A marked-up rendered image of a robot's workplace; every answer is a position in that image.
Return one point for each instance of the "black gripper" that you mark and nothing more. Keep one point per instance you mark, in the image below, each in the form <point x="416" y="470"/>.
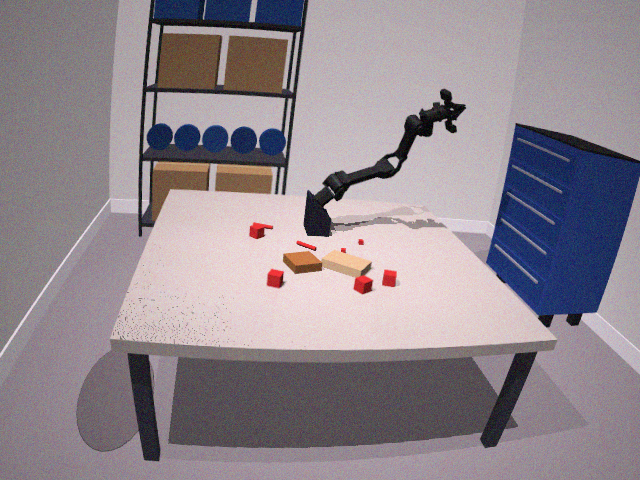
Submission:
<point x="445" y="112"/>

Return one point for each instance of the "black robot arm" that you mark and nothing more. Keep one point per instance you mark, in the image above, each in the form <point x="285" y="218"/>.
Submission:
<point x="339" y="182"/>

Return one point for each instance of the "red square block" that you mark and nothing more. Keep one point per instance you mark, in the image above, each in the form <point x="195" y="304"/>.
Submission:
<point x="363" y="284"/>
<point x="275" y="278"/>
<point x="389" y="278"/>
<point x="256" y="231"/>

